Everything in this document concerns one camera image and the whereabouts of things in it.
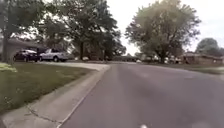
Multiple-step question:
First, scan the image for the large dark tree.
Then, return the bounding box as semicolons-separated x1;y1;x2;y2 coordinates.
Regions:
36;0;128;62

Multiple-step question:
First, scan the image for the grey asphalt road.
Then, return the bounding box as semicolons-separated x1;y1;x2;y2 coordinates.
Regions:
58;62;224;128

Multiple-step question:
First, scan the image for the white pickup truck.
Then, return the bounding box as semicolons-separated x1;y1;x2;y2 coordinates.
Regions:
38;48;70;63

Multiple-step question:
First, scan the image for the broad green tree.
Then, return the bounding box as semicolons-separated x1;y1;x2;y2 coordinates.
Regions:
124;0;203;64

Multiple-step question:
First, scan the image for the pale concrete kerb strip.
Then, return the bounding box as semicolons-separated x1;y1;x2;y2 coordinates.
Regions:
0;62;111;128

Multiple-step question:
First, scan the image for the green grass lawn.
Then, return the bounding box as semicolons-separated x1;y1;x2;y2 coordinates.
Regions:
0;61;96;115

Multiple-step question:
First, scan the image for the dark car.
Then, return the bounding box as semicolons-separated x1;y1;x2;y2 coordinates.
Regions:
12;49;41;64

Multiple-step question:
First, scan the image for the brown low house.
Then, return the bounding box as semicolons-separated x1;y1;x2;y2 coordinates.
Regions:
181;52;224;66

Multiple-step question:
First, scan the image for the small round tree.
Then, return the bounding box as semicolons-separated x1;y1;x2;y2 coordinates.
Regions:
194;37;224;57

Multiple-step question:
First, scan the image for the tall leafy tree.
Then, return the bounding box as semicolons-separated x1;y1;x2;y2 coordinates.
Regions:
0;0;45;65

